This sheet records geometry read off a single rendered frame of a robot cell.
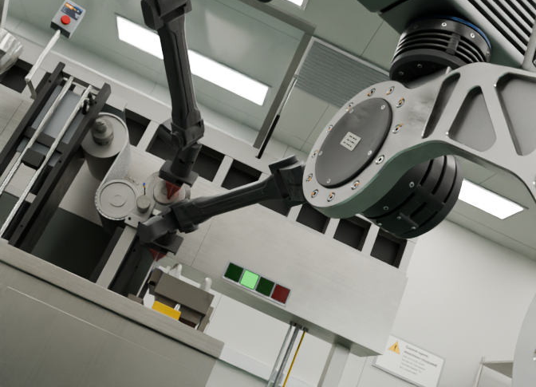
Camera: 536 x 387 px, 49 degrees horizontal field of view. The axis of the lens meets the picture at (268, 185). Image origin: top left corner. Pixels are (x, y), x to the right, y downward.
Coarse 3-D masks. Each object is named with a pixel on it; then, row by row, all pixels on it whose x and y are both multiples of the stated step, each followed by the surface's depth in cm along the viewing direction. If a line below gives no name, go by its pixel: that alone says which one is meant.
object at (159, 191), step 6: (162, 180) 176; (156, 186) 175; (162, 186) 176; (156, 192) 175; (162, 192) 176; (156, 198) 174; (162, 198) 175; (174, 198) 175; (162, 204) 176; (168, 204) 176
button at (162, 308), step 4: (156, 304) 142; (160, 304) 142; (152, 308) 141; (156, 308) 141; (160, 308) 142; (164, 308) 142; (168, 308) 142; (172, 308) 142; (160, 312) 141; (164, 312) 141; (168, 312) 142; (172, 312) 142; (176, 312) 142; (180, 312) 142; (172, 316) 141; (176, 316) 142
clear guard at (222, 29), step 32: (32, 0) 215; (64, 0) 212; (96, 0) 210; (128, 0) 207; (192, 0) 203; (224, 0) 201; (32, 32) 221; (96, 32) 216; (128, 32) 213; (192, 32) 209; (224, 32) 206; (256, 32) 204; (288, 32) 202; (96, 64) 222; (128, 64) 220; (160, 64) 217; (192, 64) 215; (224, 64) 212; (256, 64) 210; (288, 64) 208; (160, 96) 224; (224, 96) 219; (256, 96) 216; (224, 128) 225; (256, 128) 223
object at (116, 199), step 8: (104, 184) 175; (112, 184) 176; (120, 184) 177; (128, 184) 176; (104, 192) 175; (112, 192) 175; (120, 192) 175; (128, 192) 176; (136, 192) 176; (104, 200) 174; (112, 200) 174; (120, 200) 175; (128, 200) 176; (104, 208) 174; (112, 208) 174; (120, 208) 174; (128, 208) 175; (112, 216) 173; (120, 216) 173
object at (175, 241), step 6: (168, 234) 162; (174, 234) 164; (156, 240) 165; (162, 240) 164; (168, 240) 164; (174, 240) 168; (180, 240) 169; (162, 246) 165; (168, 246) 166; (174, 246) 167; (174, 252) 165
